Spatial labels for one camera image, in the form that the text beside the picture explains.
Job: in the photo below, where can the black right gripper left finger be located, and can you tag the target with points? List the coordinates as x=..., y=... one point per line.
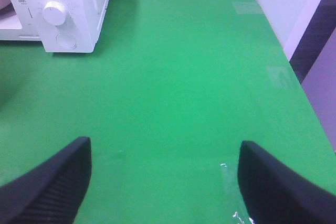
x=53, y=191

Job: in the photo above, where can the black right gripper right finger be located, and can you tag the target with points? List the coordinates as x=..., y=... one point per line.
x=274, y=193

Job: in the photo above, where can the round door release button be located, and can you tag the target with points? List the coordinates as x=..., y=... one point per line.
x=66, y=40

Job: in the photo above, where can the white microwave knob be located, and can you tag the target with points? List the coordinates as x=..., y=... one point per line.
x=56, y=13

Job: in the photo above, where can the pink round plate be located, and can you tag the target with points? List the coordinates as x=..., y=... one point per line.
x=6, y=5

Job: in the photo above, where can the white microwave oven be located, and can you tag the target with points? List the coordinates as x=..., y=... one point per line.
x=26, y=23

